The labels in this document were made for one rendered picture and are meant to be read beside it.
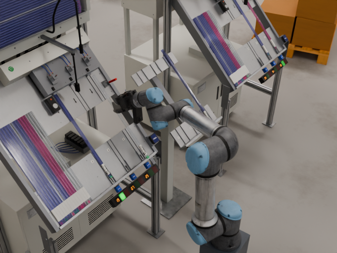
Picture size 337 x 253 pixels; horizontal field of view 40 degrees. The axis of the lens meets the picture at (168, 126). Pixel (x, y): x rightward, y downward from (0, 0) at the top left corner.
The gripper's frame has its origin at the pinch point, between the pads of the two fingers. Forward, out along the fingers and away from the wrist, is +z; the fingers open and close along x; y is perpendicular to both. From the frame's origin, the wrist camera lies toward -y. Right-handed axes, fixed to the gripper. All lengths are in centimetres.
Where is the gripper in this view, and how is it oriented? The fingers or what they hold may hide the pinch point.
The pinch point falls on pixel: (116, 110)
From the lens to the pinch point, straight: 239.3
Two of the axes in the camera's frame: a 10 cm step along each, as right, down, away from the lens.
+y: -4.4, -8.7, -2.3
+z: -6.4, 1.2, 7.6
